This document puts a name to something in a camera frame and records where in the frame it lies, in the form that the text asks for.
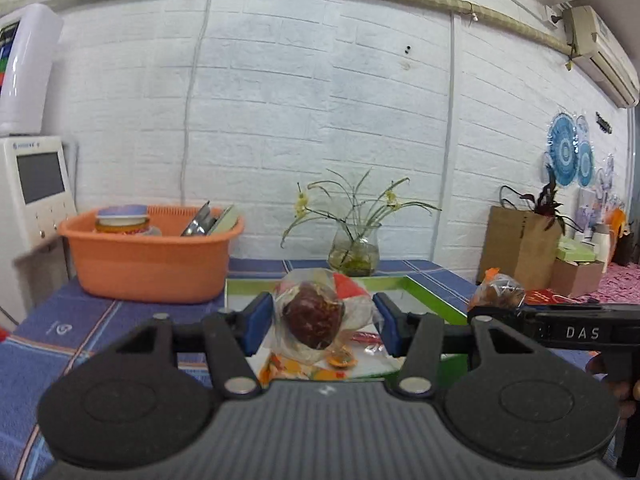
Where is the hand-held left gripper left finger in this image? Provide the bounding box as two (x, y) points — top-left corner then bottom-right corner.
(116, 292), (275, 396)

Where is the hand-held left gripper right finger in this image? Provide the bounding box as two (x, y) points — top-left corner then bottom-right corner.
(372, 292), (531, 395)

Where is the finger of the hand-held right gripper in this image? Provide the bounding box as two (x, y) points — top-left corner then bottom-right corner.
(466, 306), (532, 325)

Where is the small brown pastry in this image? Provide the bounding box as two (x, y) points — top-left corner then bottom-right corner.
(467, 267), (527, 311)

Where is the brown bun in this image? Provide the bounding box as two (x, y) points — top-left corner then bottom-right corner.
(272, 268), (373, 365)

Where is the green rimmed white tray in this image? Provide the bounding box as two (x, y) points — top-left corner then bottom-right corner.
(225, 272), (475, 382)

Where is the person's right hand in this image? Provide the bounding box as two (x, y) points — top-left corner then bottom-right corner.
(586, 352), (640, 418)

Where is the red clear snack wrapper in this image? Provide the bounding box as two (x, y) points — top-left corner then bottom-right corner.
(349, 331), (387, 357)

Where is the cardboard box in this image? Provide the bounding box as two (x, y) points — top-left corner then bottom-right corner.
(551, 258), (606, 298)

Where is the orange printed snack wrapper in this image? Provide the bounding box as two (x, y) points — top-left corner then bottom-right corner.
(257, 351), (326, 382)

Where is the pink patterned cloth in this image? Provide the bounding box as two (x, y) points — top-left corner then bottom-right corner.
(575, 264), (640, 305)

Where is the brown paper bag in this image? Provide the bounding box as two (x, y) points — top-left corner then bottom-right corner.
(477, 205), (563, 289)

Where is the glass vase with green plant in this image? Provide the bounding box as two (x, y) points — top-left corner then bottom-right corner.
(281, 168), (442, 277)

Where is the pale green box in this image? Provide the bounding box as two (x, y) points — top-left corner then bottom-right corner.
(556, 236), (599, 263)

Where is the pale green flat packet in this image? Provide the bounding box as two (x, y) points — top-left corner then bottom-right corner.
(207, 204), (239, 236)

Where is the silver foil packet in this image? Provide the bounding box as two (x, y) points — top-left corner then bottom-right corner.
(180, 201), (217, 237)

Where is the orange plastic basin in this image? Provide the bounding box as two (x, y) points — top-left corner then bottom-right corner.
(57, 205), (246, 304)

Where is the purple leaf plant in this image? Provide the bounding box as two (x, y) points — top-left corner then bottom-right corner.
(500, 165), (583, 235)

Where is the jar with pale lid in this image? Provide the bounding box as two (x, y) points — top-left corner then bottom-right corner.
(94, 204), (152, 236)

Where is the blue checked tablecloth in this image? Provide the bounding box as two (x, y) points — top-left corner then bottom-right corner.
(0, 257), (603, 480)

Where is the white appliance with screen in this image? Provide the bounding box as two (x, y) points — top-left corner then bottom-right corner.
(0, 135), (79, 326)

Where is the blue round wall decoration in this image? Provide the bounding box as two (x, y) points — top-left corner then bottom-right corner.
(546, 111), (597, 189)

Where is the white wall conduit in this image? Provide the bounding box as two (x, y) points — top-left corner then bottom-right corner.
(434, 0), (457, 261)

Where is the white wall cable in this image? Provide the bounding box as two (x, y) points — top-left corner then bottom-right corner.
(181, 0), (215, 207)

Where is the white wall air conditioner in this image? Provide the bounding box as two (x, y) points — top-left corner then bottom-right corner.
(562, 5), (640, 109)

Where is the white curved wall unit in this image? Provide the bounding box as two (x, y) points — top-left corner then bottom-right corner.
(0, 3), (64, 136)

